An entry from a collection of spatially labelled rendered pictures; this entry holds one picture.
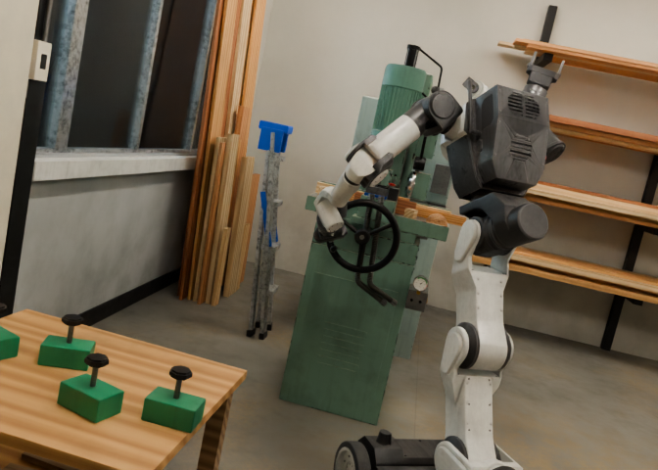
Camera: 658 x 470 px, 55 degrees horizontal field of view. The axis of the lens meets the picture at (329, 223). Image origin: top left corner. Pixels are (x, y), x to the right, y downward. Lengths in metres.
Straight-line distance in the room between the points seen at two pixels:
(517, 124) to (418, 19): 3.15
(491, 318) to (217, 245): 2.22
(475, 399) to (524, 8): 3.63
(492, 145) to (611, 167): 3.25
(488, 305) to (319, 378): 1.01
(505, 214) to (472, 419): 0.63
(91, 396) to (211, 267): 2.63
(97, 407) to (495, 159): 1.30
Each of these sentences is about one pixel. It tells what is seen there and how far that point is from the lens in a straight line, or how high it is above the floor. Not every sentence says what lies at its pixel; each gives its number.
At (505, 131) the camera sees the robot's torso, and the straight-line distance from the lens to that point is 2.03.
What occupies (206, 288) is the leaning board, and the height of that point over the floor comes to 0.09.
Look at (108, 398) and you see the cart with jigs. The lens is 1.38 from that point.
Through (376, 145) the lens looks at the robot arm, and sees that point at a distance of 1.99.
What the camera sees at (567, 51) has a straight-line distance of 4.66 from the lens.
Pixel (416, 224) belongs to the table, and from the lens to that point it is 2.63.
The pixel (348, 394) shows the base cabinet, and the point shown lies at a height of 0.11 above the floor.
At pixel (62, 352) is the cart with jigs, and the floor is 0.57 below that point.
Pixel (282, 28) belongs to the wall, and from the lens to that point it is 5.25.
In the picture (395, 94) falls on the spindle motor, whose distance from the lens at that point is 2.71.
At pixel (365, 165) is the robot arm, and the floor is 1.10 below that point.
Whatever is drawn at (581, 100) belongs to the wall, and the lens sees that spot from 5.17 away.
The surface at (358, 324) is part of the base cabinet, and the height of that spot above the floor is 0.41.
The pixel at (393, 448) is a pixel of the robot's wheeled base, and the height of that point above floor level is 0.21.
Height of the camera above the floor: 1.18
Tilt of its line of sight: 8 degrees down
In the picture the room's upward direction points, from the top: 12 degrees clockwise
